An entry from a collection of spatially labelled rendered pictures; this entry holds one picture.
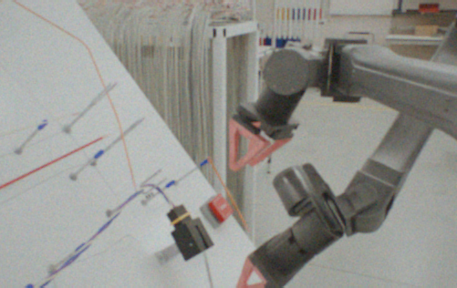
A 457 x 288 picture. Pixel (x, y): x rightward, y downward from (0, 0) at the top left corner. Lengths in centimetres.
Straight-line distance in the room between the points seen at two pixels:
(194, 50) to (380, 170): 80
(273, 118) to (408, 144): 20
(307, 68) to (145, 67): 96
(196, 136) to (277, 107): 77
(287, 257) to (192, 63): 80
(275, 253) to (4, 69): 54
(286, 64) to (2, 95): 47
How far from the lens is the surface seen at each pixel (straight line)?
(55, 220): 75
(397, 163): 70
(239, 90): 175
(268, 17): 392
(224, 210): 97
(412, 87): 44
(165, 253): 84
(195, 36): 137
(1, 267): 68
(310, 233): 67
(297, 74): 58
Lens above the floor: 153
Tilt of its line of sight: 18 degrees down
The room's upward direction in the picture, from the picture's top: straight up
